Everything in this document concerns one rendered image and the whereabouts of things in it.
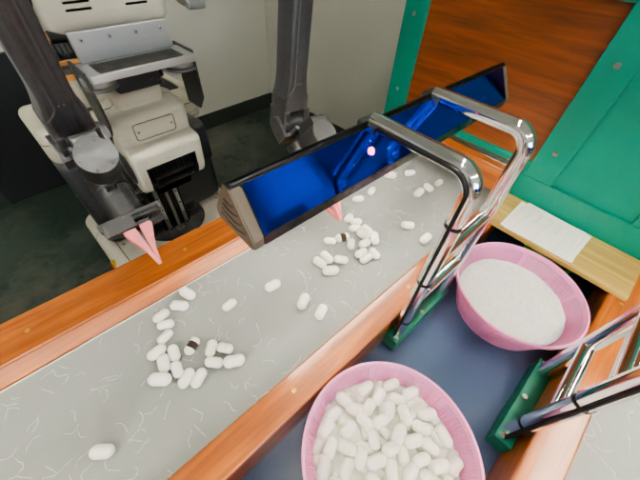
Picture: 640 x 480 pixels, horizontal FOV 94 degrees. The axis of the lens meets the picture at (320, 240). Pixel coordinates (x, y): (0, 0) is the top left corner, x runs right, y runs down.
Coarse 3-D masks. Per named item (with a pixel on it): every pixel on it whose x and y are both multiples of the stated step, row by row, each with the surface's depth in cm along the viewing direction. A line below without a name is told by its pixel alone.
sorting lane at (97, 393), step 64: (384, 192) 90; (448, 192) 91; (256, 256) 72; (384, 256) 73; (128, 320) 60; (192, 320) 60; (256, 320) 61; (320, 320) 61; (64, 384) 51; (128, 384) 52; (256, 384) 53; (0, 448) 45; (64, 448) 46; (128, 448) 46; (192, 448) 46
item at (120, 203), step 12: (96, 192) 51; (108, 192) 51; (120, 192) 51; (132, 192) 53; (108, 204) 51; (120, 204) 51; (132, 204) 52; (156, 204) 53; (120, 216) 51; (132, 216) 52
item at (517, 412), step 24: (600, 336) 46; (552, 360) 55; (576, 360) 47; (624, 360) 35; (528, 384) 57; (576, 384) 44; (600, 384) 35; (624, 384) 32; (504, 408) 57; (528, 408) 54; (552, 408) 41; (576, 408) 38; (600, 408) 35; (504, 432) 51; (528, 432) 47
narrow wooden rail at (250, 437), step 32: (352, 320) 59; (384, 320) 59; (320, 352) 54; (352, 352) 55; (288, 384) 51; (320, 384) 51; (256, 416) 47; (288, 416) 47; (224, 448) 44; (256, 448) 44
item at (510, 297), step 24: (480, 264) 74; (504, 264) 75; (480, 288) 70; (504, 288) 70; (528, 288) 69; (480, 312) 65; (504, 312) 65; (528, 312) 65; (552, 312) 66; (528, 336) 62; (552, 336) 62
